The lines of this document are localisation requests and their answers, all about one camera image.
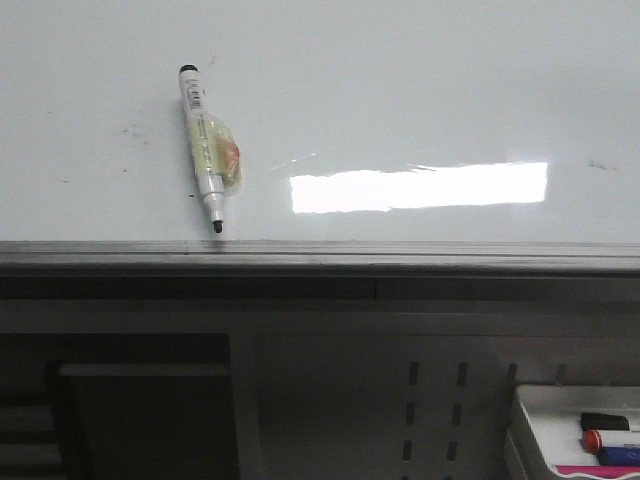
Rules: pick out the white whiteboard marker with tape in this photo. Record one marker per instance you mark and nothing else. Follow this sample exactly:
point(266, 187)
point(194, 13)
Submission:
point(215, 155)

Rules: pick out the blue-capped marker in tray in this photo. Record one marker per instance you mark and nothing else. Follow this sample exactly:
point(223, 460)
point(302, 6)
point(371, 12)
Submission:
point(619, 456)

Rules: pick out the white whiteboard with grey frame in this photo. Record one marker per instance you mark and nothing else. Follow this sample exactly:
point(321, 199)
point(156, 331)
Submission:
point(409, 149)

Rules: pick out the white slotted pegboard panel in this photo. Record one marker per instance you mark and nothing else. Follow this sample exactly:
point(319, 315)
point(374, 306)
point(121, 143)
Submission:
point(347, 406)

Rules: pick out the white plastic storage tray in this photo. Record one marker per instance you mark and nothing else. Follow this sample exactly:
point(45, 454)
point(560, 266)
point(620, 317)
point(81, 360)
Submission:
point(545, 428)

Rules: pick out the pink item in tray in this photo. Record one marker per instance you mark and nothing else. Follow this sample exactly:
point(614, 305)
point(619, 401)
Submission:
point(601, 471)

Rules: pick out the red-capped marker in tray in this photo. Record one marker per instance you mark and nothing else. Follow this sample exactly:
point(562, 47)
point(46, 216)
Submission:
point(595, 440)

